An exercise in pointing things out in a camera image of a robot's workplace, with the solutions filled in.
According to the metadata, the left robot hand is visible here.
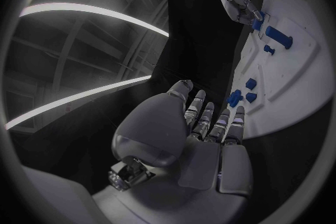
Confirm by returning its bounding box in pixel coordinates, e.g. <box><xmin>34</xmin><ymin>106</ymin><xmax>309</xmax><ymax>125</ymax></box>
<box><xmin>91</xmin><ymin>79</ymin><xmax>254</xmax><ymax>224</ymax></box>

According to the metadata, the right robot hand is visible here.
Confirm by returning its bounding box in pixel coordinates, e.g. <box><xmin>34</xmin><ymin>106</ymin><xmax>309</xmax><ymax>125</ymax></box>
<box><xmin>219</xmin><ymin>0</ymin><xmax>265</xmax><ymax>26</ymax></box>

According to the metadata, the blue block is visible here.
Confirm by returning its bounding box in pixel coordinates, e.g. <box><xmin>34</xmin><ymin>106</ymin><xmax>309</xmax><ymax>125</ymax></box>
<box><xmin>245</xmin><ymin>92</ymin><xmax>259</xmax><ymax>104</ymax></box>
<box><xmin>245</xmin><ymin>78</ymin><xmax>258</xmax><ymax>90</ymax></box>
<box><xmin>250</xmin><ymin>11</ymin><xmax>266</xmax><ymax>31</ymax></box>

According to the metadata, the white task board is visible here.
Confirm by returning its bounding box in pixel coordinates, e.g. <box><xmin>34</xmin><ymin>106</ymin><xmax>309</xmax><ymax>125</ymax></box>
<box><xmin>220</xmin><ymin>0</ymin><xmax>335</xmax><ymax>141</ymax></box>

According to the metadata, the long blue cylinder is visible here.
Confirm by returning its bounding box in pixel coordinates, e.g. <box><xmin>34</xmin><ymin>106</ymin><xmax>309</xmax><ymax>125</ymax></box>
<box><xmin>264</xmin><ymin>25</ymin><xmax>294</xmax><ymax>50</ymax></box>

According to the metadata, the short blue peg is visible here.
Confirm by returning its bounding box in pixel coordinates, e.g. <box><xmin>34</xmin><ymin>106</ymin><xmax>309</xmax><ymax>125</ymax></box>
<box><xmin>263</xmin><ymin>44</ymin><xmax>276</xmax><ymax>56</ymax></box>

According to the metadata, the blue gear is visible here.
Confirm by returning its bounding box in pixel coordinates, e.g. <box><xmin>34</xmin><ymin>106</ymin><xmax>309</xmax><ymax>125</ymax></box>
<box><xmin>226</xmin><ymin>89</ymin><xmax>244</xmax><ymax>108</ymax></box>

